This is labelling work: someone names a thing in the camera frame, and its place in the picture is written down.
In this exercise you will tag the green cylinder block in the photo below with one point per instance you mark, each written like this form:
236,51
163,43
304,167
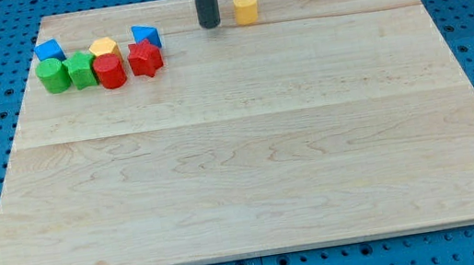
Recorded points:
53,75

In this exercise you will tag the yellow hexagon block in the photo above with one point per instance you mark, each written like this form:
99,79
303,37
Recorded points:
105,46

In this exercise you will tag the yellow heart block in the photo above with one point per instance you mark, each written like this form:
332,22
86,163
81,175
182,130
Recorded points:
246,11

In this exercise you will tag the red star block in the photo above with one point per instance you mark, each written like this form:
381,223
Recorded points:
144,58

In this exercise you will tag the blue cube block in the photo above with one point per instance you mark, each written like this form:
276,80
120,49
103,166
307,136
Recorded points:
50,49

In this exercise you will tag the red cylinder block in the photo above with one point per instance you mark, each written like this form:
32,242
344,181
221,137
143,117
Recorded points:
109,70

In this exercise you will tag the blue triangle block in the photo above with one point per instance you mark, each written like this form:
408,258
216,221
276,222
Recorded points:
151,34

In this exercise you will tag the green star block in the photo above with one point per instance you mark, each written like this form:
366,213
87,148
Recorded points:
79,68

